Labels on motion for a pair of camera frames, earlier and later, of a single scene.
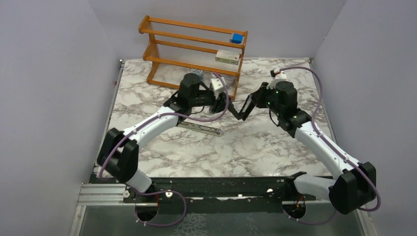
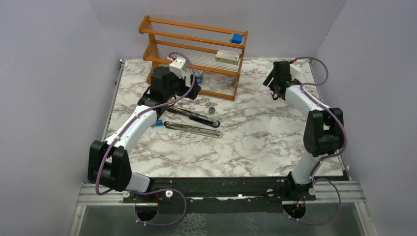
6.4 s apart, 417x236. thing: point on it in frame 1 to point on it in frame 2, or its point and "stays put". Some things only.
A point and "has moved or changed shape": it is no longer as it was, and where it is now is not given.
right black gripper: x=259 y=95 to x=268 y=80
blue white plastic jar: x=198 y=72 stays put
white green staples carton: x=230 y=56 stays put
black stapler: x=246 y=109 has moved or changed shape
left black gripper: x=219 y=104 to x=193 y=93
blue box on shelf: x=237 y=38 stays put
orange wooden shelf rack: x=175 y=49 stays put
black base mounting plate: x=219 y=194 stays put
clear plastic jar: x=230 y=81 stays put
